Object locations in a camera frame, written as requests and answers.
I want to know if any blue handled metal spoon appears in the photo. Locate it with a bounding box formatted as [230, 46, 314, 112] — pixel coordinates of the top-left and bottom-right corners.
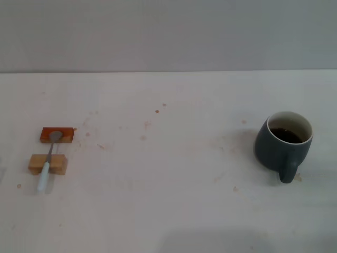
[36, 131, 64, 192]

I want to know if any reddish brown wooden block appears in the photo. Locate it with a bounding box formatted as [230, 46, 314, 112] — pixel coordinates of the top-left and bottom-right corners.
[39, 126, 75, 144]

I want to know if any light wooden block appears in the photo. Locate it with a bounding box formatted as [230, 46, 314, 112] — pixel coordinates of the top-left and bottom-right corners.
[28, 154, 68, 176]

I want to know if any grey ceramic mug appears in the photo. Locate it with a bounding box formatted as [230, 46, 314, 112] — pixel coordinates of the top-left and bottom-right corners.
[254, 110, 314, 184]

